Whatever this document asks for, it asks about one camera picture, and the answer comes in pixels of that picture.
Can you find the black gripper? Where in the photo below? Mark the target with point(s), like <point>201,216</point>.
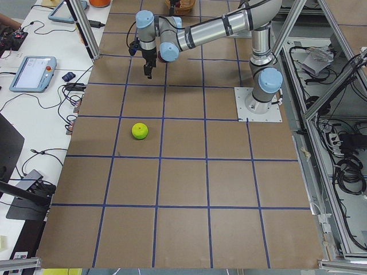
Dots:
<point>149,55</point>

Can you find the dark purple apple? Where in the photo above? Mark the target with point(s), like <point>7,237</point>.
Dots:
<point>160,58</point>

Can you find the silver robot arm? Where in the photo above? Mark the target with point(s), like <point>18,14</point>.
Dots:
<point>165,38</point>

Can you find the wicker basket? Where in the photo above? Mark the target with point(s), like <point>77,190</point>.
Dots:
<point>179,7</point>

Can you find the green apple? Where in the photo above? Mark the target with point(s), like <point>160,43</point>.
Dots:
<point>139,131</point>

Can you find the teach pendant tablet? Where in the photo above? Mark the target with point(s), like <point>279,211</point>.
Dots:
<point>34,74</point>

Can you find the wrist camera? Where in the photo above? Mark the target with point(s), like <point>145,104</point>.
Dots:
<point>134,47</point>

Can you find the aluminium frame post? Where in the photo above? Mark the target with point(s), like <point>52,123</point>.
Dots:
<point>84,28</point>

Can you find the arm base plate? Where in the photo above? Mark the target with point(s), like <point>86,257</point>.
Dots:
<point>250,110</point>

